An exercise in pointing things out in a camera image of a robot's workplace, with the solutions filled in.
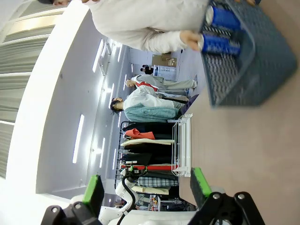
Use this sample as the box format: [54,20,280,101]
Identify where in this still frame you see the person's left hand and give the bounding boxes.
[235,0,256,7]

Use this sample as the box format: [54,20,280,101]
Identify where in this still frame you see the dark purple cloth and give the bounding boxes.
[180,93,200,116]

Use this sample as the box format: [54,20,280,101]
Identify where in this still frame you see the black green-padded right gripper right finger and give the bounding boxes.
[187,167,266,225]

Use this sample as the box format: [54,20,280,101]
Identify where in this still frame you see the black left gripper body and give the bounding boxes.
[126,165,148,181]

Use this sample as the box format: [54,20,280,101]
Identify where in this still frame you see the mannequin in grey red vest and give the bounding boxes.
[125,74,198,97]

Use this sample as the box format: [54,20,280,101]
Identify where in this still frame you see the long ceiling light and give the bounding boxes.
[92,38,104,74]
[72,114,85,165]
[99,137,106,169]

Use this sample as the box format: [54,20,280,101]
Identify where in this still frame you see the grey woven plastic basket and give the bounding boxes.
[198,0,298,108]

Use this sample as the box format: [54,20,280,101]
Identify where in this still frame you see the stacked cardboard boxes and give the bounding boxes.
[151,53,178,69]

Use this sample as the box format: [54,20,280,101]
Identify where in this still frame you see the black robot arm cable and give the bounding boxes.
[116,174,139,225]

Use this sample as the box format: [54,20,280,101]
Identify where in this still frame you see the black-haired mannequin in white shirt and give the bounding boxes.
[110,85,188,123]

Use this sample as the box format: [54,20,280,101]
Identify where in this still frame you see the person's right hand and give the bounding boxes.
[180,30,203,51]

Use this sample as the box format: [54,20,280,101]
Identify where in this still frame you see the person in white shirt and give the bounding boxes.
[84,0,211,54]

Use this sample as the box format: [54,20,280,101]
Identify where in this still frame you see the white wire can dispenser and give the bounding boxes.
[171,113,194,178]

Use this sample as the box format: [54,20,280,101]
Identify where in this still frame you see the rack of dark hanging garments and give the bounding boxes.
[114,121,180,195]

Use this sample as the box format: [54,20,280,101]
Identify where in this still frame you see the blue soda can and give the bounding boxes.
[205,5,242,30]
[197,32,242,55]

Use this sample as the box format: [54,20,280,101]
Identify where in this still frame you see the white slatted crate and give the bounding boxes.
[153,65,177,78]

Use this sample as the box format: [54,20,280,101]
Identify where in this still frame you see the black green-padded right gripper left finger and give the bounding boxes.
[41,174,105,225]

